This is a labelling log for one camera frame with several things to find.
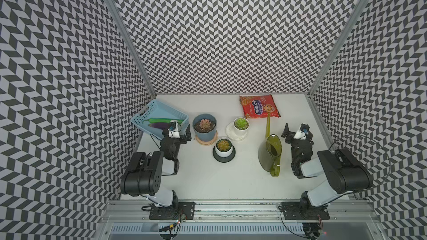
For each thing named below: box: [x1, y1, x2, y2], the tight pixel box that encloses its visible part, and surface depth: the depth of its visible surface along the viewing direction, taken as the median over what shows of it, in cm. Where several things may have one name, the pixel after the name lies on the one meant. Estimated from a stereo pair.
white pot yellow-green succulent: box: [215, 137, 233, 158], surface depth 88 cm
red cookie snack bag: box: [239, 94, 281, 119], surface depth 108 cm
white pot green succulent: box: [232, 116, 250, 137], surface depth 95 cm
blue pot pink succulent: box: [192, 113, 217, 142], surface depth 93 cm
